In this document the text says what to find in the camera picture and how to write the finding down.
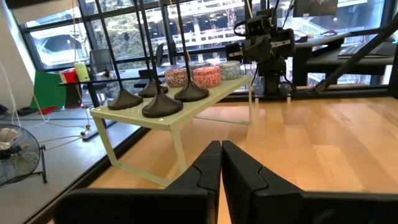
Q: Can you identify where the red patterned tin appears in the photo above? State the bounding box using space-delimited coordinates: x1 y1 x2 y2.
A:
192 65 222 89

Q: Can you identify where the maroon patterned tin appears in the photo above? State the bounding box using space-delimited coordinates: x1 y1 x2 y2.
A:
164 67 189 88

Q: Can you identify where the yellow hanging cable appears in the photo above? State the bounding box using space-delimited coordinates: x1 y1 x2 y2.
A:
72 0 78 63

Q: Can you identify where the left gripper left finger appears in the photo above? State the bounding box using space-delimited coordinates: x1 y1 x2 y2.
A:
55 139 223 224

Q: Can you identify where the red container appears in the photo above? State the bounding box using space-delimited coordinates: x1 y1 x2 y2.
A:
60 68 78 84

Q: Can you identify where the black candlestick holder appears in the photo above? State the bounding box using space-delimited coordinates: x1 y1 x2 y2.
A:
175 0 210 103
93 0 144 111
132 0 170 99
138 0 184 119

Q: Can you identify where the light green cup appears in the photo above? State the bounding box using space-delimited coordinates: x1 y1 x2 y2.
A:
73 61 91 82

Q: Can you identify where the green perforated metal shelf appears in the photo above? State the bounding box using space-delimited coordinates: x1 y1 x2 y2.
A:
89 75 253 188

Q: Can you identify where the black hanging monitor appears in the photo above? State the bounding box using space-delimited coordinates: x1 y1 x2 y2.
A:
292 0 340 18

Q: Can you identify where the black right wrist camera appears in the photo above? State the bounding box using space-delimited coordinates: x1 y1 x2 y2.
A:
245 17 266 38

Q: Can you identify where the light blue patterned tin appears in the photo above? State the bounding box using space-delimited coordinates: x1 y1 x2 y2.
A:
215 60 242 81

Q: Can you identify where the black floor fan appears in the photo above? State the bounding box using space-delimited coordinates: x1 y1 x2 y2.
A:
0 123 49 188

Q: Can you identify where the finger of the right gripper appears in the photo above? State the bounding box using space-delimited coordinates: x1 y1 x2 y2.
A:
259 34 274 62
246 36 261 63

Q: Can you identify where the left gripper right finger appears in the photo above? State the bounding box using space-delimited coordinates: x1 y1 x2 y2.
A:
221 139 398 224

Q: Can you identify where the green panel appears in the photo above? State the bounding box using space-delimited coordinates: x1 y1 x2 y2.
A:
30 70 68 110

